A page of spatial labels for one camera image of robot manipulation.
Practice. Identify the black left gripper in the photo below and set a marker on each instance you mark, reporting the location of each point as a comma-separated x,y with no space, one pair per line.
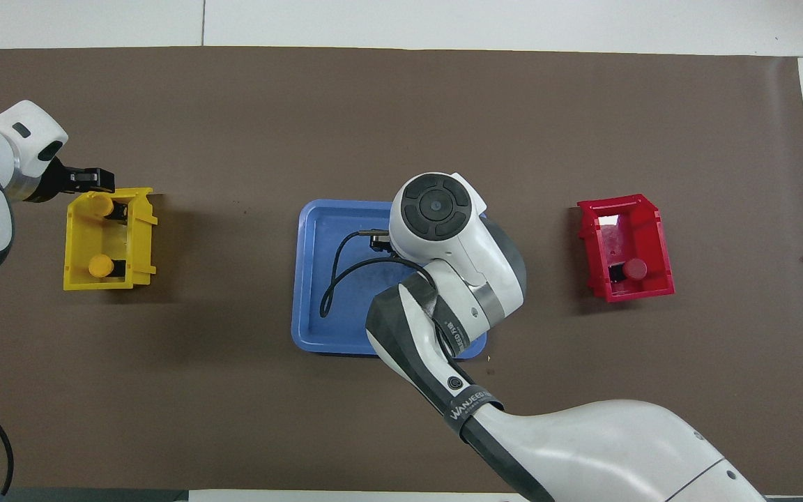
56,183

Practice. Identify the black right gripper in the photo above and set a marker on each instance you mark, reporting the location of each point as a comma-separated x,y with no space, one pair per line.
380,242

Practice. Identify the yellow push button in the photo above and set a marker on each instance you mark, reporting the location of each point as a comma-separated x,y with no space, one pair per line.
100,205
100,265

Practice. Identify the red push button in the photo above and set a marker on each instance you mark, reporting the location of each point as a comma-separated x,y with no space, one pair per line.
636,269

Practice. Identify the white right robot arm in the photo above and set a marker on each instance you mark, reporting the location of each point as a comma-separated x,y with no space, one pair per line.
583,446

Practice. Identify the blue plastic tray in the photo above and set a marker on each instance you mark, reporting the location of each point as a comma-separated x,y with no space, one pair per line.
311,328

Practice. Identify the yellow plastic bin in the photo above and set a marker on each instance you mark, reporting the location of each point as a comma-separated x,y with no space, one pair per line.
112,237

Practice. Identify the brown table mat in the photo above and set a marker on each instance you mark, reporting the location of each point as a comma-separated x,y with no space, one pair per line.
234,418

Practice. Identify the red plastic bin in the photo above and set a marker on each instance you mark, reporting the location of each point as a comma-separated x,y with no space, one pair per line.
659,237

